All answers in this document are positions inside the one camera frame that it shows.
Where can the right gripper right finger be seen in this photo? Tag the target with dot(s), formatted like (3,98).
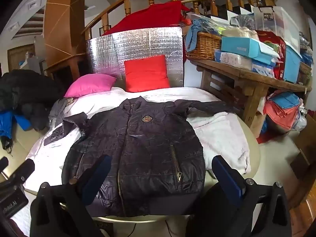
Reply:
(236,206)

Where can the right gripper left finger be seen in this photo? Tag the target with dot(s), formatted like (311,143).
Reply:
(61,210)

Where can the black quilted jacket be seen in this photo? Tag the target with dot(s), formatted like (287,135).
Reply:
(157,160)

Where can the blue jacket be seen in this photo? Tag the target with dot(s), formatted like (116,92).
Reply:
(7,118)

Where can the white pink bed blanket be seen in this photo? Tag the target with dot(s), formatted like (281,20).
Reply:
(222,134)

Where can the grey folded garment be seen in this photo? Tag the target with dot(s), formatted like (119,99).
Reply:
(57,113)

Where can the black coat pile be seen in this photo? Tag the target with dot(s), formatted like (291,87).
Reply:
(31,95)

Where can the pink and blue cloth stack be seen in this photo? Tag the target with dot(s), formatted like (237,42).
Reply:
(282,107)

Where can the wooden side table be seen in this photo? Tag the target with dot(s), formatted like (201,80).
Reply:
(241,88)

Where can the pink pillow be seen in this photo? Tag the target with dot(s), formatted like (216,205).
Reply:
(90,84)

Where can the white tissue pack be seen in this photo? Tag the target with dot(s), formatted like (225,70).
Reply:
(242,62)

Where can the light blue storage bin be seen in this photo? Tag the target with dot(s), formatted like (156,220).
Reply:
(292,64)

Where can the red square pillow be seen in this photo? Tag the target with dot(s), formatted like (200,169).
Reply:
(146,74)

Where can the blue cardboard box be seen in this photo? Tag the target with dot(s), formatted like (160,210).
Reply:
(250,48)

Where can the silver foil insulation board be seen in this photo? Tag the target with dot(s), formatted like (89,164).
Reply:
(107,54)

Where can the wicker basket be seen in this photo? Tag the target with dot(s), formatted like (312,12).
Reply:
(205,48)

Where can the brown wooden pillar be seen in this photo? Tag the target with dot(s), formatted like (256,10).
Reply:
(64,20)

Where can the blue cloth in basket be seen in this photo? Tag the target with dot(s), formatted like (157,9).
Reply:
(198,25)

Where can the clear plastic storage box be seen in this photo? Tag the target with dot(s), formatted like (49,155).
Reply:
(277,20)

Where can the large red cushion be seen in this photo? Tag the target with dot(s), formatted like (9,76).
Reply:
(167,14)

